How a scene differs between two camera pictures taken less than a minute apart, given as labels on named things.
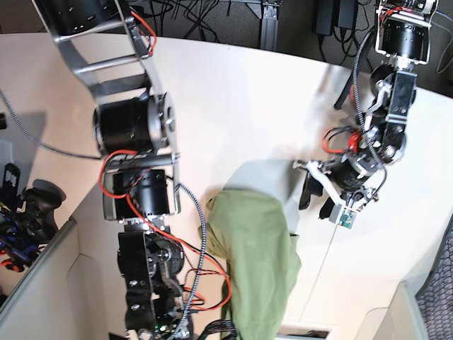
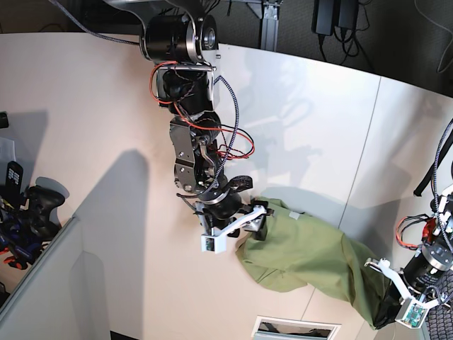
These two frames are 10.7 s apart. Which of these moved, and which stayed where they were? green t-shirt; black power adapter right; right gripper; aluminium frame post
Moved: green t-shirt; right gripper
Stayed: black power adapter right; aluminium frame post
